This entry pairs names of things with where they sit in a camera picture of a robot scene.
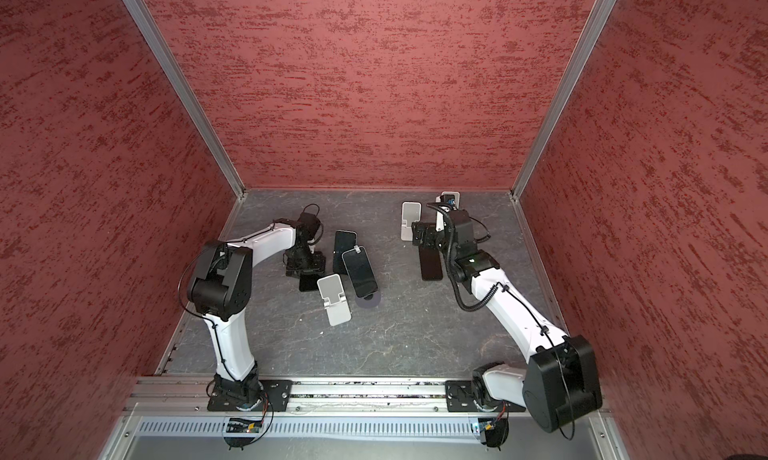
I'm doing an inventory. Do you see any right aluminium corner post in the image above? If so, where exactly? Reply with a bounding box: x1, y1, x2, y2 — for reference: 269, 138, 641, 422
511, 0, 618, 203

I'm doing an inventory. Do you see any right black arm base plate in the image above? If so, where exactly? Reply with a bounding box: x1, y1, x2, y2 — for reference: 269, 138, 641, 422
445, 380, 526, 414

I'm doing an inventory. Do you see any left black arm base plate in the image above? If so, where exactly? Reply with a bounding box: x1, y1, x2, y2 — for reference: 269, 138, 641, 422
207, 379, 294, 414

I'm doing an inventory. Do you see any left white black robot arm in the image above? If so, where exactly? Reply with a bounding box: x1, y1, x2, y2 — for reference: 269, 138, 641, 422
186, 203, 326, 412

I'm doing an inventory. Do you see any left circuit board with wires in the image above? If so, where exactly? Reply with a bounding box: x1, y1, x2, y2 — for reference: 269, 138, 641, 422
223, 394, 275, 450

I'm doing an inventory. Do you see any white slotted cable duct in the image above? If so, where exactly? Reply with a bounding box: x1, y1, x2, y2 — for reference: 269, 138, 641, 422
134, 416, 479, 443

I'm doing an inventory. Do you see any white phone stand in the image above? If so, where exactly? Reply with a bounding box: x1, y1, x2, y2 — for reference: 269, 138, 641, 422
400, 201, 422, 242
445, 192, 460, 208

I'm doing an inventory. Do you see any left aluminium corner post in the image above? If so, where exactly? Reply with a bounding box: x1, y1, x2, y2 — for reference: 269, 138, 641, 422
121, 0, 247, 201

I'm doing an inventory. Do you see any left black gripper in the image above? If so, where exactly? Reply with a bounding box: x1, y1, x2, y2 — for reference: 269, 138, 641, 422
285, 244, 326, 277

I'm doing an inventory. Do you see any circuit board with wires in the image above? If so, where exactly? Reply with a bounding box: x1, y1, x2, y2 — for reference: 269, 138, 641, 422
223, 394, 275, 450
478, 402, 509, 450

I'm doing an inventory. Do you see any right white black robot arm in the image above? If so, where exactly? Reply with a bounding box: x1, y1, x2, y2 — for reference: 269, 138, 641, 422
411, 194, 603, 433

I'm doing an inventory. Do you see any black phone with tag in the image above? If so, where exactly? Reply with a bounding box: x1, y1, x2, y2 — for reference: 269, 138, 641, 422
342, 246, 378, 298
418, 246, 443, 281

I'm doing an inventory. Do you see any aluminium corner post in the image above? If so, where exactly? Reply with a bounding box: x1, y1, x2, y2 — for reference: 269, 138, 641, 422
511, 0, 618, 203
121, 0, 247, 201

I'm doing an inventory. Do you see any right circuit board with wires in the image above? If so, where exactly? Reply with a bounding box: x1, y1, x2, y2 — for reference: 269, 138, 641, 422
478, 402, 509, 450

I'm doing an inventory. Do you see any aluminium front rail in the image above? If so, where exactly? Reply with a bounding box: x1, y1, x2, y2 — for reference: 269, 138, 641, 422
122, 375, 611, 418

